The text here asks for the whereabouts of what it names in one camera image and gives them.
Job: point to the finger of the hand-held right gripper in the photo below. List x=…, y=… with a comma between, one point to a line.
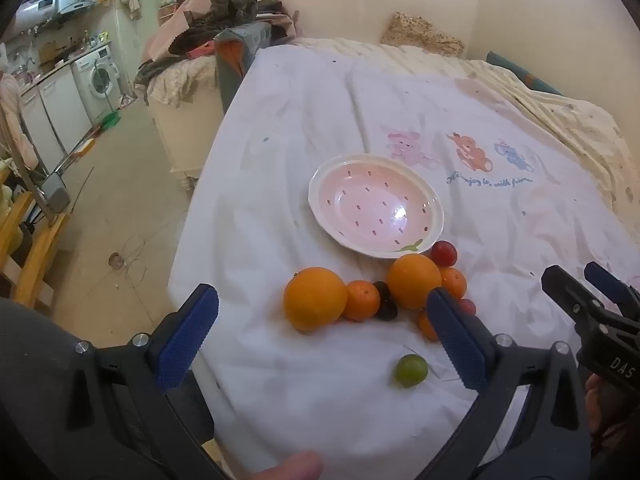
x=607, y=282
x=575, y=300

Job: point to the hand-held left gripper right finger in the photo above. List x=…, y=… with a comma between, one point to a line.
x=457, y=340

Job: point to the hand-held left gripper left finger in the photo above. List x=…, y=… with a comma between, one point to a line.
x=187, y=340

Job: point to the large orange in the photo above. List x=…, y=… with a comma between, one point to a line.
x=412, y=280
x=315, y=300

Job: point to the small tangerine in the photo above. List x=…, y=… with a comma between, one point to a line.
x=426, y=326
x=454, y=282
x=361, y=301

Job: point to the pink speckled plate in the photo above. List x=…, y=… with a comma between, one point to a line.
x=375, y=205

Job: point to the person's right hand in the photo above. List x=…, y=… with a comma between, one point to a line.
x=594, y=405

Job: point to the person's left hand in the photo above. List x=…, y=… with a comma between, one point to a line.
x=290, y=467

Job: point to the green lime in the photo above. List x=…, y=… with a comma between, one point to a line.
x=411, y=370

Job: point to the dark plum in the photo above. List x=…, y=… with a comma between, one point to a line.
x=387, y=311
x=382, y=288

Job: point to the round floor drain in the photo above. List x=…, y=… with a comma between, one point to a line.
x=116, y=261

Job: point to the person's grey trouser leg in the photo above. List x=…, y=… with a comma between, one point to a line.
x=45, y=410

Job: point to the cream floral quilt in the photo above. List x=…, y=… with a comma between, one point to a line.
x=565, y=110

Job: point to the wooden chair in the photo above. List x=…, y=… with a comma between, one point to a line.
x=30, y=245

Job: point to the white cabinet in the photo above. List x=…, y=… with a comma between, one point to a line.
x=182, y=135

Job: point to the teal pillow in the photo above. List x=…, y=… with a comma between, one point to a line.
x=530, y=80

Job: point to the green dustpan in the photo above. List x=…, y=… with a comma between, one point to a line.
x=111, y=120

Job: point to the white printed blanket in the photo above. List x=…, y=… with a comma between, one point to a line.
x=300, y=135

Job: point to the floral cloth cover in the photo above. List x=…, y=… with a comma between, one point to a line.
x=172, y=77

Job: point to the white kitchen cabinets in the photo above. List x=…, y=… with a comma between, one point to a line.
x=50, y=105

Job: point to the white washing machine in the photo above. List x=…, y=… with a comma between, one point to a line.
x=97, y=77

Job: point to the pink hanging garment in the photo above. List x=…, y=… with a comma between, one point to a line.
x=12, y=120

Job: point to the grey and orange bag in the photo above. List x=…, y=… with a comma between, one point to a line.
x=235, y=60

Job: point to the brown floral pillow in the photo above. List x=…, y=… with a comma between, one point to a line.
x=422, y=35

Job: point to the pile of dark clothes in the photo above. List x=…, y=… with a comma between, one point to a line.
x=227, y=12

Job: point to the hanging towel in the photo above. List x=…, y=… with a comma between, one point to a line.
x=131, y=1

